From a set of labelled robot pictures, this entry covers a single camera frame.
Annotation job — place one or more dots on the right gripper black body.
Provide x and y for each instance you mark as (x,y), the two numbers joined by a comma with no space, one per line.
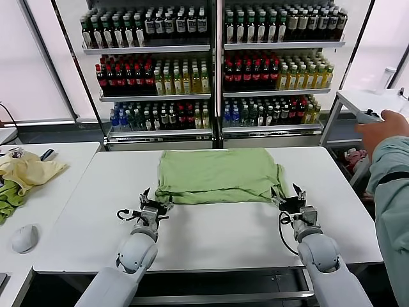
(292,205)

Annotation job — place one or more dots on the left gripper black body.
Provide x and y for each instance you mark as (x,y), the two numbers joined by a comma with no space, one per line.
(154,207)

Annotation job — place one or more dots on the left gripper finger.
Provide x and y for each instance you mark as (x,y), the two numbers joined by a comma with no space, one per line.
(143,198)
(166,205)

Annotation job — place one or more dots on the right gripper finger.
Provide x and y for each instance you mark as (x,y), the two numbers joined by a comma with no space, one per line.
(302,195)
(276,199)

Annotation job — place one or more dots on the light green T-shirt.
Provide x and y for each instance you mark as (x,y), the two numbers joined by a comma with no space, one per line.
(217,172)

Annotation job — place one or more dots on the grey handheld controller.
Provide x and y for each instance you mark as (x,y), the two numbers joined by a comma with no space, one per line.
(365,116)

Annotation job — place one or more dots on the teal-sleeved forearm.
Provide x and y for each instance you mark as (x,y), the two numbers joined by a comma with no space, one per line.
(393,198)

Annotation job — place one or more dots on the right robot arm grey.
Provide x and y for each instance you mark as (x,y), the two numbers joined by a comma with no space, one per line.
(319,252)

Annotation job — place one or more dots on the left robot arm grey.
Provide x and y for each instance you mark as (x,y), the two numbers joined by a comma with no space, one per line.
(137,246)

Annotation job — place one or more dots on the bare human hand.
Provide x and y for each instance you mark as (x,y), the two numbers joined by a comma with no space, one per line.
(390,128)

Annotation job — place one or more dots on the pink red packaged item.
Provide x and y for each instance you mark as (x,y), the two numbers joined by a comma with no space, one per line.
(353,156)

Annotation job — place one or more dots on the small dark bottle white cap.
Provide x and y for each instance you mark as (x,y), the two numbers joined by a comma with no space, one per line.
(269,115)
(285,114)
(164,120)
(147,121)
(261,115)
(277,114)
(156,121)
(172,120)

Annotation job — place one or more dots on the blue water bottle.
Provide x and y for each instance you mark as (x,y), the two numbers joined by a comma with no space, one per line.
(227,116)
(236,116)
(123,121)
(114,121)

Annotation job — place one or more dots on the small yellow drink bottle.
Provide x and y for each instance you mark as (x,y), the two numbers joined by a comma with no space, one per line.
(316,113)
(206,120)
(198,120)
(309,114)

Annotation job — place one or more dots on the small red-cap cola bottle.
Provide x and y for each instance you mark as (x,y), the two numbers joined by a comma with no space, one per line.
(190,119)
(293,112)
(181,119)
(301,112)

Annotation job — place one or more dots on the navy white striped item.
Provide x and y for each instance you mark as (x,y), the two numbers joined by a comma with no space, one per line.
(48,155)

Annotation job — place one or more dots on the white table with metal legs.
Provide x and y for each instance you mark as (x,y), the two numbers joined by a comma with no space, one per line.
(361,99)

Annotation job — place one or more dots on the pale yellow garment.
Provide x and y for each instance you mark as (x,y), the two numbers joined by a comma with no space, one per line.
(32,171)

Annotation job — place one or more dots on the yellow tea bottle green cap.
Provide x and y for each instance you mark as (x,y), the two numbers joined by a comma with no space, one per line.
(186,83)
(168,83)
(282,80)
(291,80)
(309,79)
(158,83)
(205,83)
(177,83)
(196,83)
(300,80)
(328,78)
(318,79)

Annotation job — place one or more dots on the grey computer mouse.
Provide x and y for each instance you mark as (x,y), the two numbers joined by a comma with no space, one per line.
(25,238)

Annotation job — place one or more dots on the lime green cloth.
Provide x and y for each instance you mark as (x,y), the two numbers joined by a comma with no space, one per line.
(9,201)

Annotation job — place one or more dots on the small black plug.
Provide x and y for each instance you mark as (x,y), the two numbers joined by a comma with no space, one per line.
(401,92)

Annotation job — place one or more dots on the translucent white tumbler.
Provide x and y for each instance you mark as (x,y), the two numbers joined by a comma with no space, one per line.
(387,80)

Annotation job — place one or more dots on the black beverage display shelf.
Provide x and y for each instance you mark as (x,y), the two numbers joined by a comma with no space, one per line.
(281,45)
(143,49)

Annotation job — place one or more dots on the dark tea bottle green cap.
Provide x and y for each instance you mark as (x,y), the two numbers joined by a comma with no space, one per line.
(261,32)
(139,35)
(108,36)
(282,31)
(240,32)
(230,32)
(87,36)
(129,36)
(97,36)
(272,31)
(118,36)
(250,32)

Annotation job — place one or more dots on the dark bottle beige label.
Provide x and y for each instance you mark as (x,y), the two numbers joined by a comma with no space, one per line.
(314,23)
(303,23)
(293,24)

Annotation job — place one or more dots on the dark bottle navy white label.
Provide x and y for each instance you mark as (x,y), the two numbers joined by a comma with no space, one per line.
(181,24)
(324,23)
(149,25)
(342,21)
(159,25)
(334,22)
(169,24)
(191,24)
(201,23)

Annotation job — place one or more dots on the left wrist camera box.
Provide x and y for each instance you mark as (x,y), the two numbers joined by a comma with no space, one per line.
(149,213)

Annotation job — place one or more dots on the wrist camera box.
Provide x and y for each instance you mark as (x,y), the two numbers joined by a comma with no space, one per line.
(309,215)
(149,213)

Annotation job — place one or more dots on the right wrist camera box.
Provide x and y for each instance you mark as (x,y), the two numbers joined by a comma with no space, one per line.
(309,215)

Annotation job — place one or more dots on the dark metal table frame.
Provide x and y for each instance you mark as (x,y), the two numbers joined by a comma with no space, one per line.
(223,284)

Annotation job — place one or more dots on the grey window post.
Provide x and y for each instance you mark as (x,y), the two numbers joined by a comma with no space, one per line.
(52,60)

